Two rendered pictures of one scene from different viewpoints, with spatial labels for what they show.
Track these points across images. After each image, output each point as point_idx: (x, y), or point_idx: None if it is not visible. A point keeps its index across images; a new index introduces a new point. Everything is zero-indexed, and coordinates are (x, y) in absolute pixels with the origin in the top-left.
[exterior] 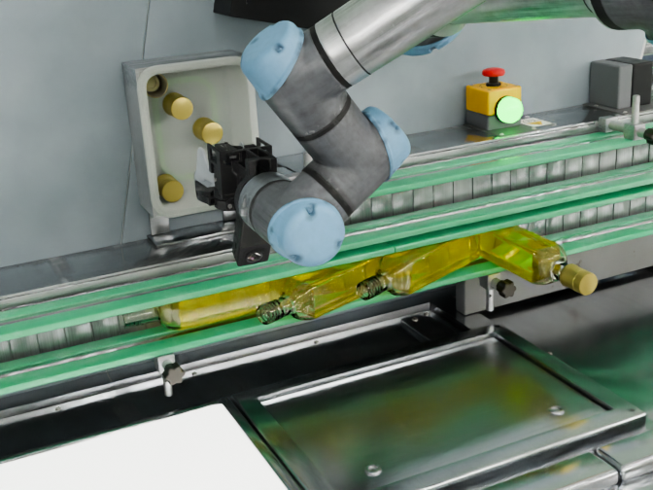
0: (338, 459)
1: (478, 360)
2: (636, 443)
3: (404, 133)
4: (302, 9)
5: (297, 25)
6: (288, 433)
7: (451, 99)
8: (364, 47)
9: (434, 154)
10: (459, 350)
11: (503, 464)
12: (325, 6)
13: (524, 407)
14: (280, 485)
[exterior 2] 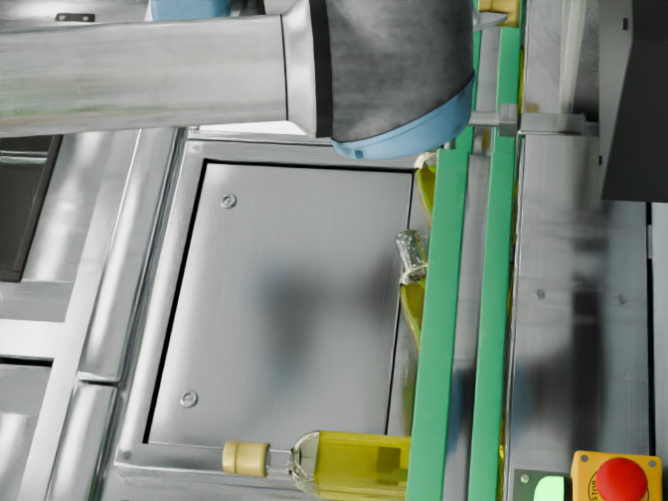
0: (264, 186)
1: (340, 406)
2: (89, 421)
3: (154, 10)
4: (600, 6)
5: (598, 17)
6: (336, 170)
7: (664, 437)
8: None
9: (512, 337)
10: (377, 403)
11: (151, 292)
12: (601, 40)
13: (217, 376)
14: (258, 129)
